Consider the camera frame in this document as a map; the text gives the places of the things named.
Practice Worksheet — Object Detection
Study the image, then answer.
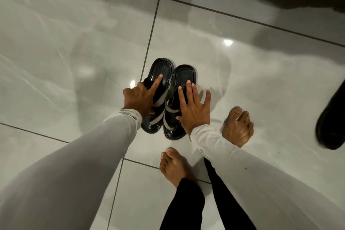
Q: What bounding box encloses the person's right hand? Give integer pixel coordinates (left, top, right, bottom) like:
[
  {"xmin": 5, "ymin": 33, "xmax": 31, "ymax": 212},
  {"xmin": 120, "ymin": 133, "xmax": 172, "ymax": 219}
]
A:
[{"xmin": 176, "ymin": 80, "xmax": 211, "ymax": 136}]

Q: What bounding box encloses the person's left hand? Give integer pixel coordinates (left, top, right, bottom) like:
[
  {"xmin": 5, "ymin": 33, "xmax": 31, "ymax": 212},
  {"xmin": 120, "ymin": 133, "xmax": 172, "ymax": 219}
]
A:
[{"xmin": 123, "ymin": 74, "xmax": 163, "ymax": 119}]

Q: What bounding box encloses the black sandal with grey straps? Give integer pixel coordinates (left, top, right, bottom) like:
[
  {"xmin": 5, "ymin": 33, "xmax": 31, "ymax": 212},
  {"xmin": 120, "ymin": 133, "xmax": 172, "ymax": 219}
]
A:
[
  {"xmin": 141, "ymin": 57, "xmax": 175, "ymax": 134},
  {"xmin": 163, "ymin": 64, "xmax": 197, "ymax": 141}
]

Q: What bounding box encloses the person's left forearm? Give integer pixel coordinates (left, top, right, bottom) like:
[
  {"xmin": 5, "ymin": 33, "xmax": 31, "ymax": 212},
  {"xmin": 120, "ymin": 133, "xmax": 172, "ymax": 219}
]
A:
[{"xmin": 0, "ymin": 108, "xmax": 143, "ymax": 230}]

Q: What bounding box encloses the person's right forearm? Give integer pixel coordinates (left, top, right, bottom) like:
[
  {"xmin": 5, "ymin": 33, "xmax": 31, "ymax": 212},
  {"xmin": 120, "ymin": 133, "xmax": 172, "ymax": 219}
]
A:
[{"xmin": 190, "ymin": 124, "xmax": 345, "ymax": 230}]

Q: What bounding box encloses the person's right foot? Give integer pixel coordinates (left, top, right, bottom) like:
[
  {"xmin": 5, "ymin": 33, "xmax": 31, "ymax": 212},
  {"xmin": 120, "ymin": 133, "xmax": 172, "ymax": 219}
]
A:
[{"xmin": 221, "ymin": 106, "xmax": 254, "ymax": 148}]

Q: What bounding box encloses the person's foot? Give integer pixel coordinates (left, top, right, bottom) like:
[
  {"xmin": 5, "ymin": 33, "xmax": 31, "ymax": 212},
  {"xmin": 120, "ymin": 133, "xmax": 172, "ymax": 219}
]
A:
[
  {"xmin": 159, "ymin": 147, "xmax": 200, "ymax": 189},
  {"xmin": 221, "ymin": 106, "xmax": 254, "ymax": 148}
]

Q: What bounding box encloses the person's left foot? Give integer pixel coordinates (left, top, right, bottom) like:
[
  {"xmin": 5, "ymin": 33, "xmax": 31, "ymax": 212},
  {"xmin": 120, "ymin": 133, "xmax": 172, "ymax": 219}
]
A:
[{"xmin": 159, "ymin": 147, "xmax": 200, "ymax": 189}]

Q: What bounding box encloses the person's left leg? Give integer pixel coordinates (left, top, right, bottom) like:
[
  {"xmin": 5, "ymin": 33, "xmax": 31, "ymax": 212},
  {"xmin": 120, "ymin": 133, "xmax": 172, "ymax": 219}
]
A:
[{"xmin": 160, "ymin": 178, "xmax": 205, "ymax": 230}]

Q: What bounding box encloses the person's leg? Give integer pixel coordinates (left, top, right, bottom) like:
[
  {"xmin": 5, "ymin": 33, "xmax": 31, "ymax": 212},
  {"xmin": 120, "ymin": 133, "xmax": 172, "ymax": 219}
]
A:
[
  {"xmin": 160, "ymin": 178, "xmax": 205, "ymax": 230},
  {"xmin": 204, "ymin": 158, "xmax": 257, "ymax": 230}
]

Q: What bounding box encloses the person's right leg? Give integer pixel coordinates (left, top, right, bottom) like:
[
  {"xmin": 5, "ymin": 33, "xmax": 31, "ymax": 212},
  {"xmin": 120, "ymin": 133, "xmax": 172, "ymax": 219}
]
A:
[{"xmin": 204, "ymin": 158, "xmax": 257, "ymax": 230}]

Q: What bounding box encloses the black object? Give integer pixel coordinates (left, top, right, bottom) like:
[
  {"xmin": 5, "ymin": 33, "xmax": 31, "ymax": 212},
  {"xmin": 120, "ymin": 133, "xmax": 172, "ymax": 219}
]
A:
[{"xmin": 315, "ymin": 78, "xmax": 345, "ymax": 150}]

